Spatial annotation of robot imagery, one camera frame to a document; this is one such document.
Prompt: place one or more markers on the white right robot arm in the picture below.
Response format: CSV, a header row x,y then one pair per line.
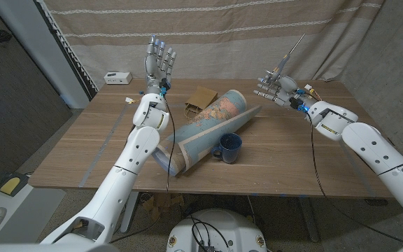
x,y
373,143

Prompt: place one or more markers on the dark textured door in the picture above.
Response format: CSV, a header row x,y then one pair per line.
x,y
9,105

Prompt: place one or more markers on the white left wrist connector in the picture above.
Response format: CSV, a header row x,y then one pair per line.
x,y
129,100

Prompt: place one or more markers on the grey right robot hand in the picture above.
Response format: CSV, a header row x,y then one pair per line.
x,y
285,91

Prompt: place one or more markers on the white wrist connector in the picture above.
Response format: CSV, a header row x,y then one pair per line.
x,y
308,87
129,100

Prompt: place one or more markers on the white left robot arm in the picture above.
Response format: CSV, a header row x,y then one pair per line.
x,y
128,164

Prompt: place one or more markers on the brown paper bag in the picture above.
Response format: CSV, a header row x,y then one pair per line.
x,y
202,98

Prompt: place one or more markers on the white door frame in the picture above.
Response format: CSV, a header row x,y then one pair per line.
x,y
37,45

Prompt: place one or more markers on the cardboard scraps pile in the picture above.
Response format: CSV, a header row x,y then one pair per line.
x,y
163,204

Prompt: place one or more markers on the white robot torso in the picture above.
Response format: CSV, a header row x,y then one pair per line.
x,y
219,227

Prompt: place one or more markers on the dark blue mug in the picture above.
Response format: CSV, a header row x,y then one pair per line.
x,y
230,148

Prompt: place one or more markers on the white power strip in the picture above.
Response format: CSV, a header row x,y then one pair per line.
x,y
117,77

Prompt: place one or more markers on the black triangle-patterned trim strip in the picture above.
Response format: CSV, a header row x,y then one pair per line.
x,y
68,52

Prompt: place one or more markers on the beige striped curtain backdrop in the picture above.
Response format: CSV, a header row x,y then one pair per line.
x,y
222,45

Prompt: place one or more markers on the white table leg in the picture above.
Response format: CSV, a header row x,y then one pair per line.
x,y
132,213
308,220

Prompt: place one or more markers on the rolled world map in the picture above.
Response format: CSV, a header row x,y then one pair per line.
x,y
215,119

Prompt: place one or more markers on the white right wrist connector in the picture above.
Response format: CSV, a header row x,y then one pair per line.
x,y
308,87

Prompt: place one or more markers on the grey orange scissors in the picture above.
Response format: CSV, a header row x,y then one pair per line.
x,y
282,63

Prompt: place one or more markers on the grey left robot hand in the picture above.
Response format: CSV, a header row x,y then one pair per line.
x,y
157,70

